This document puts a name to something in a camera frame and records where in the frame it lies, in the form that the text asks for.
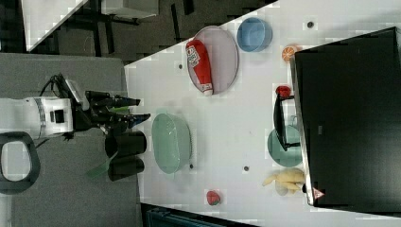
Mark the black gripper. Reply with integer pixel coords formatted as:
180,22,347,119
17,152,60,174
64,79,150,136

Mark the green plastic strainer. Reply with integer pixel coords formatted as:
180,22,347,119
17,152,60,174
151,110,192,174

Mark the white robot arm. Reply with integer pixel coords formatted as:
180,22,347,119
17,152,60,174
0,74,150,195

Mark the green marker tube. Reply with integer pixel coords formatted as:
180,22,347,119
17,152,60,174
110,107,130,114

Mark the upper black cylinder holder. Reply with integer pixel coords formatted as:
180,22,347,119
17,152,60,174
105,131,148,157

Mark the black cylinder holder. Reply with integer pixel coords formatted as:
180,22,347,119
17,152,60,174
105,131,148,157
108,156,145,182

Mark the lower black cylinder holder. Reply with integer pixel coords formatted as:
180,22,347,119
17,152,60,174
108,156,145,182

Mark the green spatula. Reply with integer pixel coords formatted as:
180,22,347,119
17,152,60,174
86,152,118,179

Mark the red ketchup bottle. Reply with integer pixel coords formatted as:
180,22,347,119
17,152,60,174
185,39,214,96

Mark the dark blue crate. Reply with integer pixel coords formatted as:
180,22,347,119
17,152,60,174
144,207,254,227

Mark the white background table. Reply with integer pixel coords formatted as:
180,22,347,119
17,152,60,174
20,0,88,52

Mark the grey round plate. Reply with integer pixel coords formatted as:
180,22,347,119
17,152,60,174
186,26,238,96

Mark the red strawberry at table edge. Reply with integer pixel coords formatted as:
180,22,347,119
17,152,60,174
206,190,220,206

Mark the blue bowl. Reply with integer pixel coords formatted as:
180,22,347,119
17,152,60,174
236,17,272,52

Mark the red strawberry near oven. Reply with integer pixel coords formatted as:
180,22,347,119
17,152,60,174
275,85,291,98

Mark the teal green mug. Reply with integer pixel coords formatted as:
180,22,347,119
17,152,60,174
267,114,304,168

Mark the orange slice toy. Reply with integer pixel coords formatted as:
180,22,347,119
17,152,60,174
281,45,299,63

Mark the yellow banana toy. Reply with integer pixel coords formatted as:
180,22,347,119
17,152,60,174
262,168,305,196

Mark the black toaster oven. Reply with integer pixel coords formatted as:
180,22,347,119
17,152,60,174
290,26,401,217

